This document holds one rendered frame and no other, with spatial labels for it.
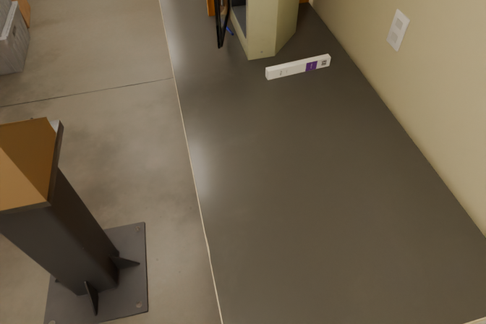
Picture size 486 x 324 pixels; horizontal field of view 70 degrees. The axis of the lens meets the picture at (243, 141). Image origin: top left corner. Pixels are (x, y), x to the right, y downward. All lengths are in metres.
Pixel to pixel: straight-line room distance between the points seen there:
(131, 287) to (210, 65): 1.16
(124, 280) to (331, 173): 1.27
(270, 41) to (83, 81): 1.99
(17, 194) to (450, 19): 1.23
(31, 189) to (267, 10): 0.94
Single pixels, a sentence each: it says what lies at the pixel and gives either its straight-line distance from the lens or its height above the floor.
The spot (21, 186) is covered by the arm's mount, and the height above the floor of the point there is 1.03.
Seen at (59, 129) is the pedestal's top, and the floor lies 0.93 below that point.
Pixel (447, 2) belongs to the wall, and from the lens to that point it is 1.11.
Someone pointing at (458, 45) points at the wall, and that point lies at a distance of 1.08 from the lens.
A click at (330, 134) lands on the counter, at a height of 0.94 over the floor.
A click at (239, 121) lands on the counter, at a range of 1.17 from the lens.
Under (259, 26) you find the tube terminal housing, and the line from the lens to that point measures 1.35.
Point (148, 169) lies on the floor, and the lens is 2.29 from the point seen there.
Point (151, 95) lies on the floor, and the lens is 2.76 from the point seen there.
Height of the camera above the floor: 1.79
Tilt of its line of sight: 50 degrees down
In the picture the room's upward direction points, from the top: 1 degrees counter-clockwise
